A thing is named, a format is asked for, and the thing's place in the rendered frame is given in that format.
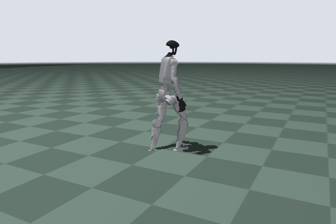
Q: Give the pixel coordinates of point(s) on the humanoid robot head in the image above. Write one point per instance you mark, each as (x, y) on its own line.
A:
(173, 45)

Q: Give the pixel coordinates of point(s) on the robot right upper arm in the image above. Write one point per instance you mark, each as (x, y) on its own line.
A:
(173, 64)

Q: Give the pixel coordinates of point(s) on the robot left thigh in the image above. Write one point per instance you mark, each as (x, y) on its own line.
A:
(161, 109)

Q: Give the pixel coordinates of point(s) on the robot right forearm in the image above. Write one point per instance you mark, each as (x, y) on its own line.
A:
(176, 88)

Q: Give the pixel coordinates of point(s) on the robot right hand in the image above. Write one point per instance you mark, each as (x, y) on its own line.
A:
(181, 104)

